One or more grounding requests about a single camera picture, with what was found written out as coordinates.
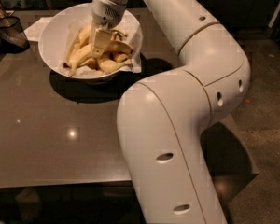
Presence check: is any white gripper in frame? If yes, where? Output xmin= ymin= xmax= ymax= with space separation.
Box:
xmin=90 ymin=0 xmax=126 ymax=58

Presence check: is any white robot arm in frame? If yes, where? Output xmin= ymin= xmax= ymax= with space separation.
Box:
xmin=92 ymin=0 xmax=250 ymax=224

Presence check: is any top yellow banana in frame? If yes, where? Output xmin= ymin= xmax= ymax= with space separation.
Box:
xmin=77 ymin=23 xmax=128 ymax=46

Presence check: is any long middle yellow banana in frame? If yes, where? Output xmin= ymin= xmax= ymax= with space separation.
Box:
xmin=65 ymin=40 xmax=133 ymax=77

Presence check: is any small lower yellow banana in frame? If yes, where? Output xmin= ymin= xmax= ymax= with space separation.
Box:
xmin=98 ymin=54 xmax=133 ymax=74

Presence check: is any white bowl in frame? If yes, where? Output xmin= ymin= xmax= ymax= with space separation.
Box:
xmin=38 ymin=3 xmax=143 ymax=84

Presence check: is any small orange fruit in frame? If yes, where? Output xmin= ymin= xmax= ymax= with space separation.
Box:
xmin=114 ymin=53 xmax=128 ymax=63

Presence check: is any white paper liner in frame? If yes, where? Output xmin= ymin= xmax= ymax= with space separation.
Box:
xmin=58 ymin=11 xmax=143 ymax=81

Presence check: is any white paper sheet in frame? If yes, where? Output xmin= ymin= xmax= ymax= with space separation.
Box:
xmin=24 ymin=17 xmax=52 ymax=42

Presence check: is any black mesh basket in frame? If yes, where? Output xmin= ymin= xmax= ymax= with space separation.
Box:
xmin=0 ymin=16 xmax=30 ymax=53

